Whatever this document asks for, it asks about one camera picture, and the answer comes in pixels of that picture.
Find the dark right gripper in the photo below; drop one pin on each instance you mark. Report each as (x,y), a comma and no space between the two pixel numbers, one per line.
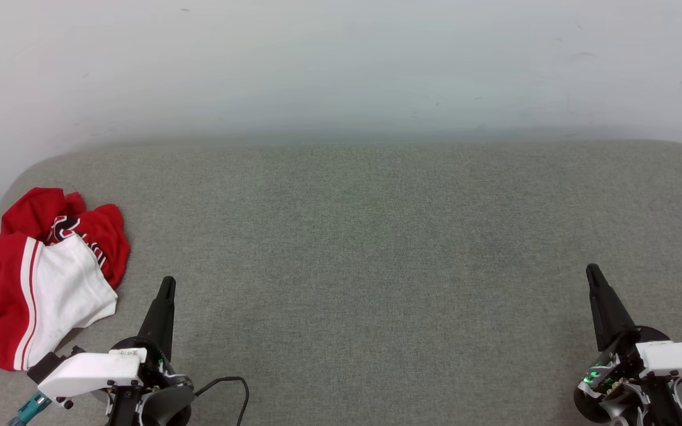
(619,384)

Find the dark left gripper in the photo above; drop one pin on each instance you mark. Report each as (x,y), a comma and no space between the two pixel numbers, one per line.
(166,396)

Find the red and white basketball jersey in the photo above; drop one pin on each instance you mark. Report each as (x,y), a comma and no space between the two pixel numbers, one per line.
(68,296)

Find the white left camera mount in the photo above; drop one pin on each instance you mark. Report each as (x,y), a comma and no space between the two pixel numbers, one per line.
(89,373)

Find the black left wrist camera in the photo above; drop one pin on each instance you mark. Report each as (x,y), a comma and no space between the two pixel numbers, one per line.
(44,367)

